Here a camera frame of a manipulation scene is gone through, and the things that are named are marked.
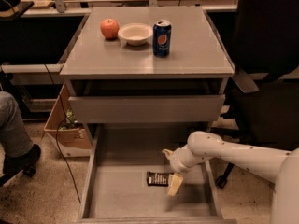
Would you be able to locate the person leg in jeans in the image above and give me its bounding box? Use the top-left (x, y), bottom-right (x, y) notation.
top-left (0, 91), bottom-right (33, 158)

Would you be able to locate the cardboard box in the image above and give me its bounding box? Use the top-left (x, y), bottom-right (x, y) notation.
top-left (44, 84), bottom-right (92, 158)

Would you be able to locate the black shoe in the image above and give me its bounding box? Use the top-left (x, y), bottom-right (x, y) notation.
top-left (3, 144), bottom-right (41, 175)

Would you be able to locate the black floor cable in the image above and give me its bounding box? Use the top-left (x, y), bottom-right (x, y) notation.
top-left (42, 63), bottom-right (82, 203)

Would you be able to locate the grey top drawer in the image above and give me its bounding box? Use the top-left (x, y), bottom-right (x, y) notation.
top-left (69, 95), bottom-right (225, 124)

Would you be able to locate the blue pepsi can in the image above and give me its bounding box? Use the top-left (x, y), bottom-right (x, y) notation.
top-left (152, 20), bottom-right (172, 58)

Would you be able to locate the white paper bowl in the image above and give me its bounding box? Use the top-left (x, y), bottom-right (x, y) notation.
top-left (118, 23), bottom-right (153, 46)

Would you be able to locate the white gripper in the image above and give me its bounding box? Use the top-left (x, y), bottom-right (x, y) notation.
top-left (162, 146), bottom-right (208, 196)

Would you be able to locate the black office chair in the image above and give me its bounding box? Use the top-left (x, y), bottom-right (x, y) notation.
top-left (210, 0), bottom-right (299, 189)

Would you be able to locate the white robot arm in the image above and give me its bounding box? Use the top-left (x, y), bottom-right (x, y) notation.
top-left (163, 132), bottom-right (299, 224)

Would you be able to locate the grey drawer cabinet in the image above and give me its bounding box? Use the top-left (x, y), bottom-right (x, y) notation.
top-left (60, 7), bottom-right (235, 141)

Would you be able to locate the dark chocolate rxbar wrapper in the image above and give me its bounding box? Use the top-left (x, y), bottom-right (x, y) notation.
top-left (147, 171), bottom-right (170, 187)

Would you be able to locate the red apple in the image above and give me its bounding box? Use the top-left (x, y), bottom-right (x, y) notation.
top-left (100, 19), bottom-right (120, 39)

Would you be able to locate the open grey middle drawer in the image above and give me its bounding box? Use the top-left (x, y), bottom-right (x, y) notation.
top-left (78, 125), bottom-right (236, 224)

